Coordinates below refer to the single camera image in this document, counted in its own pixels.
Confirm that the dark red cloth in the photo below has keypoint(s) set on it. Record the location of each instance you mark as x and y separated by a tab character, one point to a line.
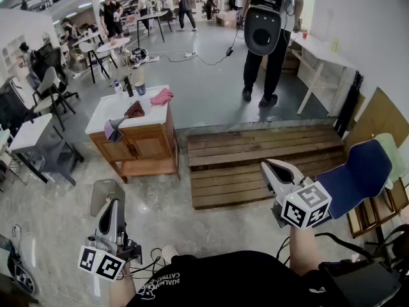
135	110

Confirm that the white bottle with blue cap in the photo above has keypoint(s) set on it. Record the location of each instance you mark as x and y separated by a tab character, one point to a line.
118	89

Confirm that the black office chair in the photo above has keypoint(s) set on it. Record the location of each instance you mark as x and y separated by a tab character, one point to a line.
48	59

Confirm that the blue cup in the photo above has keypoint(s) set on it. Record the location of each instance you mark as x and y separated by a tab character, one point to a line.
140	89

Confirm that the pale yellow bottle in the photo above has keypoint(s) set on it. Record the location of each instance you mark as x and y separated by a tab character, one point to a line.
335	45

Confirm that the beige chair with black legs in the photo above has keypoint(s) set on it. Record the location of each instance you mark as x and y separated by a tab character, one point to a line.
87	48

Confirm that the blue plastic chair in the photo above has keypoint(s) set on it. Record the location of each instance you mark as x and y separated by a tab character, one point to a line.
354	177

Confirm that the red cup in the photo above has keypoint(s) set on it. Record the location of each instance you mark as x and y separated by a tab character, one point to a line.
304	35

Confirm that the brown leaning board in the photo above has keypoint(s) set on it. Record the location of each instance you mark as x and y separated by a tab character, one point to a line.
377	120

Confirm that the black and white gear pile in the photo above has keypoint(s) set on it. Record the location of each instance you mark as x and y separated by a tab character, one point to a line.
139	56

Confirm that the black faucet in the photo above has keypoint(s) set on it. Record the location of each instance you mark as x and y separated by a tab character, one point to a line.
128	89

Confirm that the pale green chair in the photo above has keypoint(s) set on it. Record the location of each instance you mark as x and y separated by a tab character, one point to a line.
393	152

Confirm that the person's right forearm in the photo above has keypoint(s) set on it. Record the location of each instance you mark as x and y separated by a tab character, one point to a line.
302	251

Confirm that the purple grey cloth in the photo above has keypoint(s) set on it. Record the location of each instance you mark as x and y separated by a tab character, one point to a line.
112	130

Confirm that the grey chair with black legs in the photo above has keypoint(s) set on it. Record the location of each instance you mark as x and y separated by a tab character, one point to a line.
48	82

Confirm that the cardboard box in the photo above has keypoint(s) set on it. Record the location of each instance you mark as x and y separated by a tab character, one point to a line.
228	19

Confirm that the white trestle table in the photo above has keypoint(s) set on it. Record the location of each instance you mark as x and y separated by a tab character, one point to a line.
319	48

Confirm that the white table with black legs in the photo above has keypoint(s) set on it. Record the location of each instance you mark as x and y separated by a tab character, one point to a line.
153	15

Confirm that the black folded stand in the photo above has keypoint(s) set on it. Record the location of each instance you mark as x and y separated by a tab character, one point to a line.
350	104

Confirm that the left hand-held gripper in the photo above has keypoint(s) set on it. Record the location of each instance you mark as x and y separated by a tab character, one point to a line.
102	264

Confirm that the wooden slatted platform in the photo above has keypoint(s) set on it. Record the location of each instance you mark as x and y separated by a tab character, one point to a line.
239	149

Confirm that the round white table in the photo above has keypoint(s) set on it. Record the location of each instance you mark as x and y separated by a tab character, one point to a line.
113	43

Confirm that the person's black printed shirt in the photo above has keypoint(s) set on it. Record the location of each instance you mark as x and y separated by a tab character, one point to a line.
223	280

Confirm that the grey backpack rig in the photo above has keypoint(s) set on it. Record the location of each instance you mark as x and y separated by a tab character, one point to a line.
19	277

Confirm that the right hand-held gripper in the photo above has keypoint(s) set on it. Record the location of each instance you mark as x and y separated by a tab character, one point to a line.
303	206

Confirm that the pink cloth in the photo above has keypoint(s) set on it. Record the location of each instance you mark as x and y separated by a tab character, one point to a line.
161	97

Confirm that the person's left forearm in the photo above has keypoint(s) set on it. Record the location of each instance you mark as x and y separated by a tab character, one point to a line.
121	289

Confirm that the person's white clog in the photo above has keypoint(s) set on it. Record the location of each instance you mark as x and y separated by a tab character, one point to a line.
169	253

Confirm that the wooden vanity cabinet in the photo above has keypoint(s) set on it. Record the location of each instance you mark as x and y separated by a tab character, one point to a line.
150	146

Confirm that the wooden frame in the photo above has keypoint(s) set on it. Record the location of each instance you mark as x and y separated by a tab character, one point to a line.
396	200

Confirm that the black power adapter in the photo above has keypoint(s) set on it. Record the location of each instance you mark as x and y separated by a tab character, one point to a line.
229	51

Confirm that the black backpack unit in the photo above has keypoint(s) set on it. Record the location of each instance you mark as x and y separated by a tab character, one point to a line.
361	286

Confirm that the white power strip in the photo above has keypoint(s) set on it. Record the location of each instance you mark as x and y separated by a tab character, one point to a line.
191	54

